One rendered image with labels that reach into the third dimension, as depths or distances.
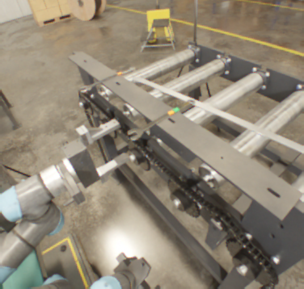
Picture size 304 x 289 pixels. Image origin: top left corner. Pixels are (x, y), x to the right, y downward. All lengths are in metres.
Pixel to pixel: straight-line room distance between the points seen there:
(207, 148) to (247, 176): 0.12
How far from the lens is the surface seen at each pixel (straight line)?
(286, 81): 1.50
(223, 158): 0.56
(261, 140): 1.03
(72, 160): 0.53
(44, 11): 8.08
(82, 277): 1.39
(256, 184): 0.53
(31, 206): 0.57
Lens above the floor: 1.59
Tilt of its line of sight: 44 degrees down
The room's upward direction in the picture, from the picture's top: 8 degrees counter-clockwise
